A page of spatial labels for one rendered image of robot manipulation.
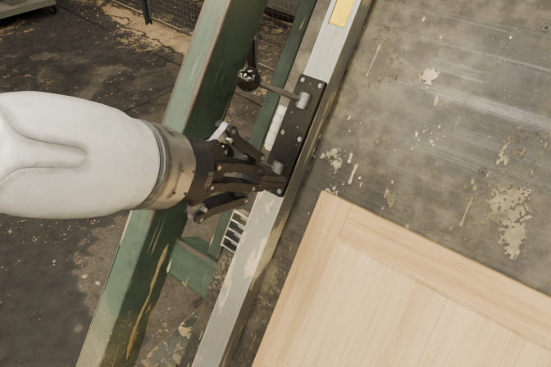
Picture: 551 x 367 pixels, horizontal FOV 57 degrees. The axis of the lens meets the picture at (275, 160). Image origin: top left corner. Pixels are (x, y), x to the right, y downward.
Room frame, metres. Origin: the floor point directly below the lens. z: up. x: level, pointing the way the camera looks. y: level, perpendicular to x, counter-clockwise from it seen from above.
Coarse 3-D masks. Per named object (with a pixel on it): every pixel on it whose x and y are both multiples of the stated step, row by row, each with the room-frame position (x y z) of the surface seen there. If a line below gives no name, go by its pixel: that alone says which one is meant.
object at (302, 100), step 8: (240, 72) 0.68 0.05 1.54; (248, 72) 0.68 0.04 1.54; (256, 72) 0.68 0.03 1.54; (240, 80) 0.68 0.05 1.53; (248, 80) 0.67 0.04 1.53; (256, 80) 0.68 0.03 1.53; (240, 88) 0.68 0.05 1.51; (248, 88) 0.67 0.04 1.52; (256, 88) 0.68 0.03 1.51; (264, 88) 0.69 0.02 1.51; (272, 88) 0.70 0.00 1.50; (280, 88) 0.70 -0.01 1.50; (288, 96) 0.70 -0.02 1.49; (296, 96) 0.71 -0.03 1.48; (304, 96) 0.71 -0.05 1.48; (296, 104) 0.71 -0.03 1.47; (304, 104) 0.70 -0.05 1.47
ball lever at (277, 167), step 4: (224, 144) 0.63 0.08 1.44; (228, 144) 0.64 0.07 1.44; (224, 148) 0.62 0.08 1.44; (228, 148) 0.63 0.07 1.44; (232, 148) 0.63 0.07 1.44; (228, 152) 0.62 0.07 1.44; (232, 152) 0.63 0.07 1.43; (228, 156) 0.62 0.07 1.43; (232, 156) 0.62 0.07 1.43; (236, 156) 0.64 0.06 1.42; (240, 156) 0.64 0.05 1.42; (268, 164) 0.66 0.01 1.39; (272, 164) 0.66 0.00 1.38; (276, 164) 0.66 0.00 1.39; (280, 164) 0.66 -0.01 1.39; (284, 164) 0.66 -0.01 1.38; (272, 168) 0.65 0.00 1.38; (276, 168) 0.65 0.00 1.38; (280, 168) 0.65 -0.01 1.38; (276, 172) 0.65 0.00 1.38; (280, 172) 0.65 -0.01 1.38
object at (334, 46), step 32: (320, 32) 0.79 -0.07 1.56; (352, 32) 0.77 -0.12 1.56; (320, 64) 0.75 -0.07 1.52; (320, 128) 0.71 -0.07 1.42; (288, 192) 0.64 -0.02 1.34; (256, 224) 0.62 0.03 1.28; (256, 256) 0.59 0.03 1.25; (224, 288) 0.57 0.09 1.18; (256, 288) 0.57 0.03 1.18; (224, 320) 0.54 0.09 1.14; (224, 352) 0.50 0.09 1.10
